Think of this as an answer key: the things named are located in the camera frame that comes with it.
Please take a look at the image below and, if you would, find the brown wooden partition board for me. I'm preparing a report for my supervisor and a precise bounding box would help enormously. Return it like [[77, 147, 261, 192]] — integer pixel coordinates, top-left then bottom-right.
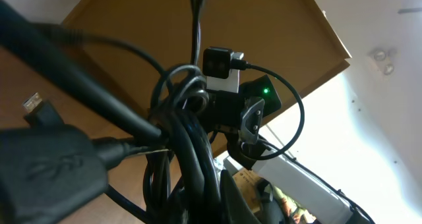
[[0, 0, 352, 224]]

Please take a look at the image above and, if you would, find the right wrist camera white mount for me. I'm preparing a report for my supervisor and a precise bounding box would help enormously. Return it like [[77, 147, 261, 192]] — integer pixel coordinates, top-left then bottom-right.
[[202, 47, 244, 93]]

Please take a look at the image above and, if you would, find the right camera black cable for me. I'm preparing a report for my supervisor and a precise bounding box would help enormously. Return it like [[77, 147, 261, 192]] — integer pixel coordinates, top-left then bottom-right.
[[230, 59, 305, 161]]

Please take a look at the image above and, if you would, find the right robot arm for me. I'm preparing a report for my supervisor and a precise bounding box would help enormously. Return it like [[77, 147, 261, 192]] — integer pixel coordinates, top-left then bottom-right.
[[202, 75, 373, 223]]

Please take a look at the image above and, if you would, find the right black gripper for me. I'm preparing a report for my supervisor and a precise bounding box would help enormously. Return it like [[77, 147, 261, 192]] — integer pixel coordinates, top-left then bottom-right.
[[198, 90, 264, 144]]

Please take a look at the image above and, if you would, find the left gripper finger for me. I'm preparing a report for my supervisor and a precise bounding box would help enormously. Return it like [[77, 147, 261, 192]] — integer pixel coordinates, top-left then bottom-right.
[[220, 169, 260, 224]]

